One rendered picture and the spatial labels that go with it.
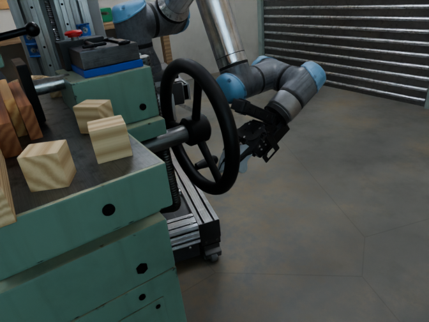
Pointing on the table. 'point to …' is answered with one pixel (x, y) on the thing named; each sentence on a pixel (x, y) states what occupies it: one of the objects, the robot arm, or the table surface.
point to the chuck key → (91, 44)
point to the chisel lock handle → (31, 29)
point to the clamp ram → (36, 86)
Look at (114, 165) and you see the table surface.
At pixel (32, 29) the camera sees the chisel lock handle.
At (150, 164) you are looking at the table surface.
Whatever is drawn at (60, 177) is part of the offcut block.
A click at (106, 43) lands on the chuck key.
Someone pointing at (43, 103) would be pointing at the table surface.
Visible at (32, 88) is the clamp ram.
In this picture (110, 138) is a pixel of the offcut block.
